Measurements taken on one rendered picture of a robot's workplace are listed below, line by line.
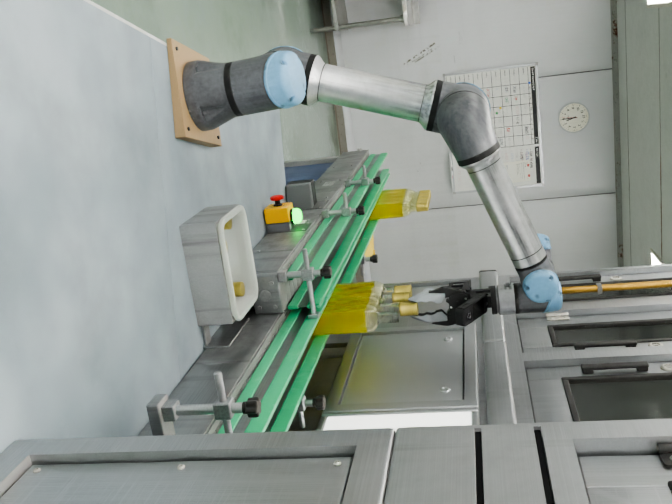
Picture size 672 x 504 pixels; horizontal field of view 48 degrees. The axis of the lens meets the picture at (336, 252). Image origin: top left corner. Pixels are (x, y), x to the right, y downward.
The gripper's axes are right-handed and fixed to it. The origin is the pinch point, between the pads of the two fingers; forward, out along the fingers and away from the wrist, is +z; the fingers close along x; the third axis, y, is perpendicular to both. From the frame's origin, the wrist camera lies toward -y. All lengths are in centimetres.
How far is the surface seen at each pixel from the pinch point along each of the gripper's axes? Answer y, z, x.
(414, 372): -10.6, 0.6, -12.2
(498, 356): -3.5, -19.4, -12.6
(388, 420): -33.9, 4.6, -11.4
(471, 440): -101, -15, 25
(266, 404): -56, 23, 6
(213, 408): -78, 23, 17
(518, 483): -109, -19, 25
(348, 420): -33.3, 13.3, -11.4
